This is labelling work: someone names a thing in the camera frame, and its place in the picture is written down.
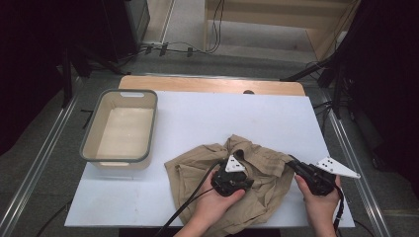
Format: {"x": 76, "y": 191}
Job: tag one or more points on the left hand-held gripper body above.
{"x": 230, "y": 177}

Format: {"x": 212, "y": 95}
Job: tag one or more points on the wooden table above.
{"x": 204, "y": 84}

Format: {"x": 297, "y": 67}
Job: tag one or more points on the white table mat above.
{"x": 214, "y": 115}

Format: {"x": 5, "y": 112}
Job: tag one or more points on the dark metal cabinet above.
{"x": 128, "y": 26}

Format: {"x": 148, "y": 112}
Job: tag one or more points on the person's right hand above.
{"x": 319, "y": 204}

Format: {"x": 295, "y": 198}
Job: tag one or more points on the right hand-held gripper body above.
{"x": 316, "y": 179}

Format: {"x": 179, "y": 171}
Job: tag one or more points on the white power strip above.
{"x": 153, "y": 44}

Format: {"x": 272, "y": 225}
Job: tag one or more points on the person's left hand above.
{"x": 214, "y": 204}

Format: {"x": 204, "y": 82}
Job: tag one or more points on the black metal stand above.
{"x": 70, "y": 72}
{"x": 329, "y": 72}

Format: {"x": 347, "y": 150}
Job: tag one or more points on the beige storage basket grey rim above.
{"x": 122, "y": 131}

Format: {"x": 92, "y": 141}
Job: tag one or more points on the khaki pants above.
{"x": 263, "y": 161}

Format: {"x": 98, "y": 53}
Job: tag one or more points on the light wooden cabinet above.
{"x": 263, "y": 16}

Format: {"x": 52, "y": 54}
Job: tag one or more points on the aluminium floor rail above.
{"x": 359, "y": 171}
{"x": 33, "y": 174}

